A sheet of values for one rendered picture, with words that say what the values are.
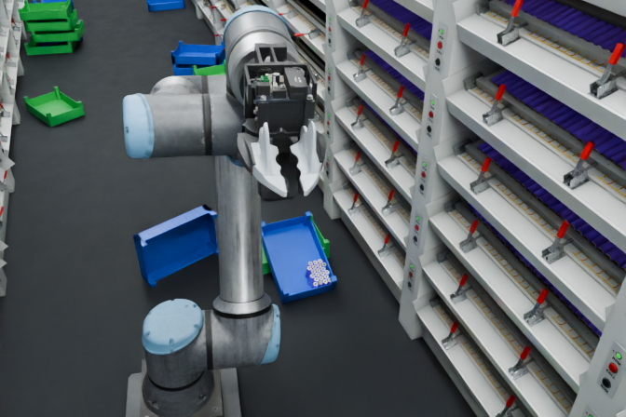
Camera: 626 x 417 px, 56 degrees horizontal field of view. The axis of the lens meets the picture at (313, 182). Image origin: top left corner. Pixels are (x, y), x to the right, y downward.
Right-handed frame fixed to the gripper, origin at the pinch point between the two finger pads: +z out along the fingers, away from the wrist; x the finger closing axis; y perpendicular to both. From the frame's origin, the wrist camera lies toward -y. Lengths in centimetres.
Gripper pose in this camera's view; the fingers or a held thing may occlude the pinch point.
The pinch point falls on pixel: (292, 192)
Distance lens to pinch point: 55.4
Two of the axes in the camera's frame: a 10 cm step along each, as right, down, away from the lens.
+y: 0.7, -8.2, -5.6
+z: 1.8, 5.7, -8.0
